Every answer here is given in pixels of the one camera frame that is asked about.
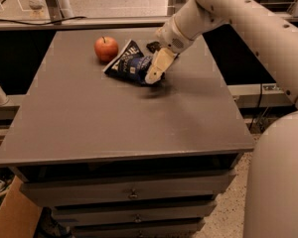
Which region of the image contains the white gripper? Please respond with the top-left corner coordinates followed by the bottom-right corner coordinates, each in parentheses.
top-left (145, 16), bottom-right (193, 84)

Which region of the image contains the blue kettle chip bag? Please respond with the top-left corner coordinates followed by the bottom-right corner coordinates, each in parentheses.
top-left (103, 40), bottom-right (153, 85)

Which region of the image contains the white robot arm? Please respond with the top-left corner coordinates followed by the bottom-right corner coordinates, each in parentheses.
top-left (145, 0), bottom-right (298, 238)

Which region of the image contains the red apple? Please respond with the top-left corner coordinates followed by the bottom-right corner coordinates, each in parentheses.
top-left (94, 37), bottom-right (118, 62)

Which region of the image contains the black snack bar wrapper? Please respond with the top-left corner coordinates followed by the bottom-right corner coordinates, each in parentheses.
top-left (146, 42), bottom-right (161, 54)

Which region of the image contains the grey drawer cabinet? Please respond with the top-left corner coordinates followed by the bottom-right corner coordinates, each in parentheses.
top-left (0, 27), bottom-right (256, 238)

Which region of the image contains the top grey drawer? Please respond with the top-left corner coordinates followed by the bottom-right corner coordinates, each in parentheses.
top-left (21, 170), bottom-right (235, 207)

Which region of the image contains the grey drawer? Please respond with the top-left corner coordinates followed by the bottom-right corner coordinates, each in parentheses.
top-left (73, 218), bottom-right (205, 238)
top-left (21, 170), bottom-right (235, 207)
top-left (53, 200), bottom-right (216, 226)

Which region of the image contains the middle grey drawer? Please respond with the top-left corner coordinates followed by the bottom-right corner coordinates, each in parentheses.
top-left (53, 200), bottom-right (216, 226)

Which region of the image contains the bottom grey drawer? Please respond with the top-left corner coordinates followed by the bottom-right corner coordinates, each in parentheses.
top-left (73, 218), bottom-right (205, 238)

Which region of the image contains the cardboard box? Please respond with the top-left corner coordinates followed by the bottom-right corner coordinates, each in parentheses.
top-left (0, 177), bottom-right (42, 238)

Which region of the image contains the grey metal rail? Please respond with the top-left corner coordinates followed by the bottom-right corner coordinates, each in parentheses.
top-left (0, 11), bottom-right (298, 32)

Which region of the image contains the black hanging cable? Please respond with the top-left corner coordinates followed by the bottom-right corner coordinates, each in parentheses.
top-left (247, 82), bottom-right (264, 131)

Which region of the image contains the black cable on rail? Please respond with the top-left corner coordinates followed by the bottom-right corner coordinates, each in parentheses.
top-left (0, 15), bottom-right (87, 26)

